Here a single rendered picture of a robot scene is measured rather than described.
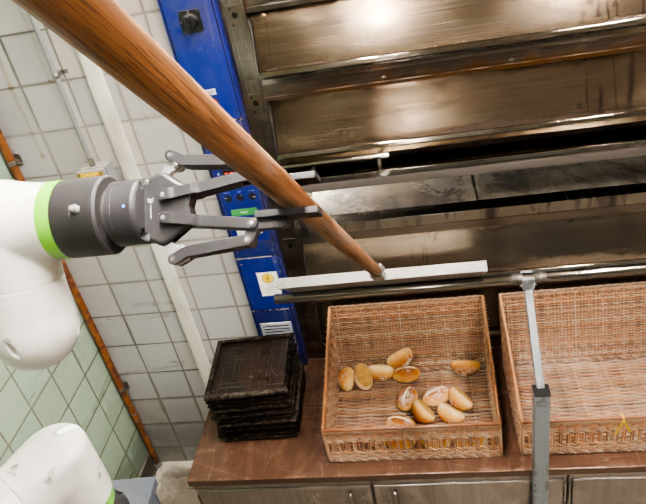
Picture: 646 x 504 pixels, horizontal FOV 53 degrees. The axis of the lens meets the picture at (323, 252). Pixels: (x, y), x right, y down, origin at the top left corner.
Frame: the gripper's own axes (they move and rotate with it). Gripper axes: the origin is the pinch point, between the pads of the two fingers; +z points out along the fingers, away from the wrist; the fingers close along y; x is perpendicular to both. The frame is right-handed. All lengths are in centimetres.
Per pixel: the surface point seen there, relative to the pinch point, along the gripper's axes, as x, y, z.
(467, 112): -121, -47, 28
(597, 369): -170, 33, 67
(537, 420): -119, 42, 39
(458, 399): -155, 39, 19
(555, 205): -144, -21, 54
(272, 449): -151, 52, -44
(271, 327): -168, 11, -47
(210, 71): -104, -63, -44
